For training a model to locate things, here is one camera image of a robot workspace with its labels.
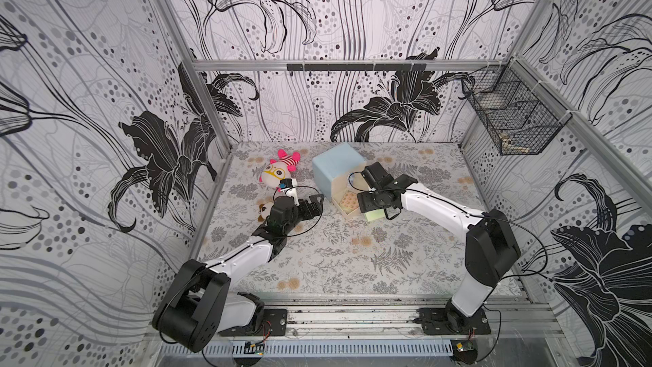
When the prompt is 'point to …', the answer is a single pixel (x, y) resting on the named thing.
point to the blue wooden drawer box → (340, 173)
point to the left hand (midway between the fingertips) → (317, 202)
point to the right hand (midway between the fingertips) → (372, 199)
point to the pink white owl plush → (281, 169)
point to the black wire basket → (520, 116)
